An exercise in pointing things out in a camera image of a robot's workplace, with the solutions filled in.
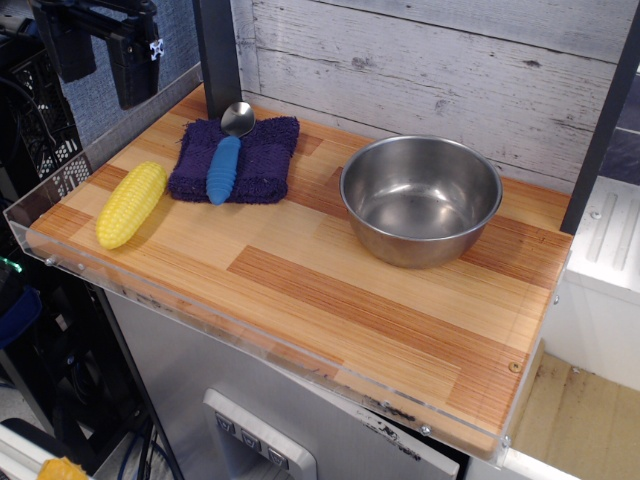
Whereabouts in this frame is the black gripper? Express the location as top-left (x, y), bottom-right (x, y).
top-left (32, 1), bottom-right (164, 110)

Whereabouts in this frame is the blue handled metal spoon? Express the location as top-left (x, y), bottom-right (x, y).
top-left (206, 102), bottom-right (256, 206)

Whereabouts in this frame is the stainless steel bowl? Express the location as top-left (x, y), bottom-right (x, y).
top-left (339, 135), bottom-right (503, 269)

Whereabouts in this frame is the black plastic crate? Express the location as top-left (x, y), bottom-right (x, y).
top-left (1, 39), bottom-right (82, 179)

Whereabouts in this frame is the yellow toy corn cob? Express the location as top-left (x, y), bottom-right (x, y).
top-left (95, 161), bottom-right (168, 250)

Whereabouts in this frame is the purple folded towel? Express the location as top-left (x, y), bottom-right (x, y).
top-left (168, 116), bottom-right (300, 204)

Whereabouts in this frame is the stainless steel toy fridge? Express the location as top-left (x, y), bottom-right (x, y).
top-left (104, 292), bottom-right (469, 479)

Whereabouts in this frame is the clear acrylic table guard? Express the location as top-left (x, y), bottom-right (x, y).
top-left (8, 89), bottom-right (570, 462)

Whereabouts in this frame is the yellow object bottom left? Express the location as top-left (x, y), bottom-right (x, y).
top-left (36, 457), bottom-right (89, 480)

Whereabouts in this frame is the white toy sink unit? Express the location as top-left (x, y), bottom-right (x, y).
top-left (541, 177), bottom-right (639, 390)

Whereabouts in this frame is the black vertical post left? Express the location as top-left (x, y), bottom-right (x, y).
top-left (193, 0), bottom-right (242, 119)

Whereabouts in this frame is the black vertical post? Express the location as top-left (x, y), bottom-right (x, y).
top-left (193, 0), bottom-right (242, 119)
top-left (560, 1), bottom-right (639, 235)

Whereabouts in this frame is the black vertical post right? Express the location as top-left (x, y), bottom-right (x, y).
top-left (560, 1), bottom-right (639, 235)

